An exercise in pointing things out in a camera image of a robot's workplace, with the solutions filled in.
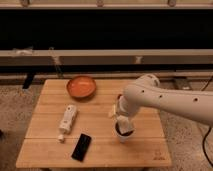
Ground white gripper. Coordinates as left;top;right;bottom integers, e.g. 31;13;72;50
108;104;134;134

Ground white sponge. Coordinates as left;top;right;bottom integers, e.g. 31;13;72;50
117;117;134;134

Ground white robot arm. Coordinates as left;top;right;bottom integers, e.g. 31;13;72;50
113;74;213;134

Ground white ceramic cup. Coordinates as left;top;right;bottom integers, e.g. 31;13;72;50
115;124;133;143

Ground orange bowl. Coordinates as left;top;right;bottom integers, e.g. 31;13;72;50
66;76;96;98

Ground black phone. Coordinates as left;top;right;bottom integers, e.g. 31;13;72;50
71;134;92;161

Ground wooden table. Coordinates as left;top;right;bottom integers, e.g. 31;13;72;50
16;79;171;168

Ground white bottle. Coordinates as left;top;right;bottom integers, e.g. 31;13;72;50
59;105;77;134

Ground black cables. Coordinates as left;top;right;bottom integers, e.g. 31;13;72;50
201;74;213;168

